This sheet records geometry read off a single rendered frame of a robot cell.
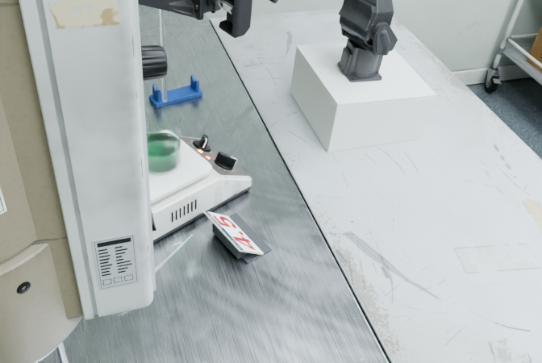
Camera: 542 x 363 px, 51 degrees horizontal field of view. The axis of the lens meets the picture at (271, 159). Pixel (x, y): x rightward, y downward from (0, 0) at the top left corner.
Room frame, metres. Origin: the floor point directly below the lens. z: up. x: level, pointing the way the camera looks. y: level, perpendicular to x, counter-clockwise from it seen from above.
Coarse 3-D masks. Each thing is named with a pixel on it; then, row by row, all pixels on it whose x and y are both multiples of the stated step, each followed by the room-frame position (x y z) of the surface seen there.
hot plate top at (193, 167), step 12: (192, 156) 0.65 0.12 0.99; (180, 168) 0.62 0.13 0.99; (192, 168) 0.62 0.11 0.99; (204, 168) 0.62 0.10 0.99; (156, 180) 0.59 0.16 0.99; (168, 180) 0.59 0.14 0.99; (180, 180) 0.59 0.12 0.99; (192, 180) 0.60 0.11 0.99; (156, 192) 0.56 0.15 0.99; (168, 192) 0.57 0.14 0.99
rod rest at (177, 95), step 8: (192, 80) 0.94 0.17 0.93; (152, 88) 0.90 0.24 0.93; (184, 88) 0.94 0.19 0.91; (192, 88) 0.94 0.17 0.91; (152, 96) 0.90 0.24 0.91; (160, 96) 0.88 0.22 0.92; (168, 96) 0.91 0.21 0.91; (176, 96) 0.91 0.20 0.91; (184, 96) 0.91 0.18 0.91; (192, 96) 0.92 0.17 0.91; (200, 96) 0.93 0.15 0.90; (152, 104) 0.89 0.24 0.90; (160, 104) 0.88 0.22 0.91
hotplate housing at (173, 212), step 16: (208, 176) 0.63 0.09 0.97; (224, 176) 0.64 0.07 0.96; (240, 176) 0.67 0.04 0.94; (176, 192) 0.59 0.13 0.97; (192, 192) 0.59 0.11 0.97; (208, 192) 0.61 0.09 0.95; (224, 192) 0.64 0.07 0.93; (240, 192) 0.67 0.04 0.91; (160, 208) 0.56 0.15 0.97; (176, 208) 0.57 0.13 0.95; (192, 208) 0.59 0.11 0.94; (208, 208) 0.61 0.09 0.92; (160, 224) 0.55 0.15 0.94; (176, 224) 0.57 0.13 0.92
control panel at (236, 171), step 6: (186, 138) 0.73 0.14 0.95; (192, 138) 0.74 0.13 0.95; (192, 144) 0.71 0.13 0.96; (210, 144) 0.75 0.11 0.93; (216, 150) 0.73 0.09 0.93; (204, 156) 0.68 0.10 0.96; (210, 156) 0.69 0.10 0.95; (210, 162) 0.67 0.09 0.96; (216, 168) 0.66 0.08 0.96; (222, 168) 0.67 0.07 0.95; (234, 168) 0.69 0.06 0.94; (222, 174) 0.64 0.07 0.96; (228, 174) 0.65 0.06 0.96; (234, 174) 0.66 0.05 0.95; (240, 174) 0.67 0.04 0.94; (246, 174) 0.68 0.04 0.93
